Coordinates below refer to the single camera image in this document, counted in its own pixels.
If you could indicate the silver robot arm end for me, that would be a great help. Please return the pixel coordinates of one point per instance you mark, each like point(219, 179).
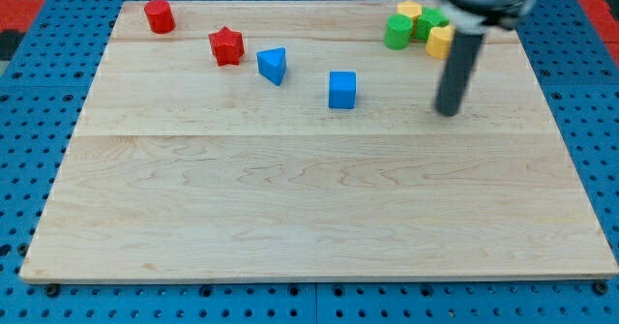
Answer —
point(478, 16)

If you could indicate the red star block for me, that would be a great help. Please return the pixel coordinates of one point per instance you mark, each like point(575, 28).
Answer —
point(227, 46)

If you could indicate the green star block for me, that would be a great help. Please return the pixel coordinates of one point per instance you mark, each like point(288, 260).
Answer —
point(429, 18)

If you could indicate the light wooden board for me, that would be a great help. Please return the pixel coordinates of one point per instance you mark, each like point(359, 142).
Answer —
point(183, 171)

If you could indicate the blue cube block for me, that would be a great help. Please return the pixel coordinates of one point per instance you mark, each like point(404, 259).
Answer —
point(342, 89)

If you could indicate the blue triangle block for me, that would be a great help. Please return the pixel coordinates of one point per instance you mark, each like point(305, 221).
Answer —
point(272, 64)

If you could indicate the green cylinder block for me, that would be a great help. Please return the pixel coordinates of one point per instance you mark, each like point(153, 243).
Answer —
point(398, 31)

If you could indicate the yellow block front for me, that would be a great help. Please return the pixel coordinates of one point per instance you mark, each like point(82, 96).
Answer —
point(439, 41)

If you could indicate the yellow block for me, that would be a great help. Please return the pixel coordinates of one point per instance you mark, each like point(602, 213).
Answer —
point(411, 9)
point(439, 41)

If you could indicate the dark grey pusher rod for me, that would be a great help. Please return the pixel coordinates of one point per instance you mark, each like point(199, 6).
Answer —
point(457, 71)

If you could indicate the yellow block rear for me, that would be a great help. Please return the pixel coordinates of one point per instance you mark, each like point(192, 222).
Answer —
point(411, 9)

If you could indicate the red cylinder block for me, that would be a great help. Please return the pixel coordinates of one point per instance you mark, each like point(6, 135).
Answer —
point(159, 16)

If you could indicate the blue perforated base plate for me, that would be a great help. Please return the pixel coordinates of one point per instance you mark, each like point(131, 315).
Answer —
point(42, 92)

